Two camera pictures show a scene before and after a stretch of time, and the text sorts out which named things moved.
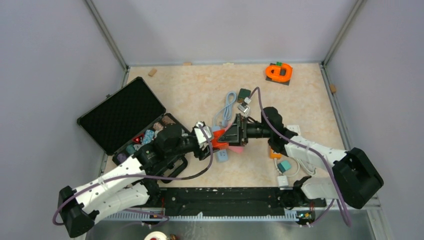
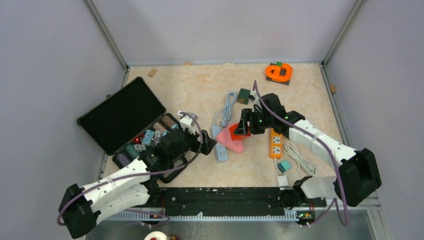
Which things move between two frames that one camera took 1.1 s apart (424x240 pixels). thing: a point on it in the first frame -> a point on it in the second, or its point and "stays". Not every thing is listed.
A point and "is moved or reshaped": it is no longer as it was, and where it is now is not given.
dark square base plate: [282, 73] stays
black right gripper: [233, 135] -> [247, 115]
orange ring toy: [279, 73] stays
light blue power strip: [222, 155] stays
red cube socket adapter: [216, 135] is moved or reshaped
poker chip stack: [148, 136] stays
